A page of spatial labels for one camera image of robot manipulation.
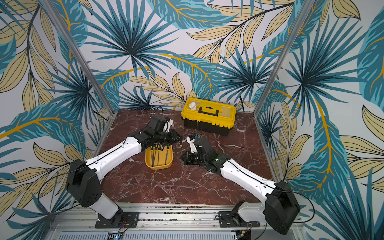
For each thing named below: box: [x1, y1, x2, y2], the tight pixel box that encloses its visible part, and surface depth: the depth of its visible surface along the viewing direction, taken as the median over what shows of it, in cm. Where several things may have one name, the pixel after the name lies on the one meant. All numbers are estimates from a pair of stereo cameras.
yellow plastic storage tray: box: [145, 145, 174, 170], surface depth 97 cm
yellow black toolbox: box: [181, 97, 236, 136], surface depth 99 cm
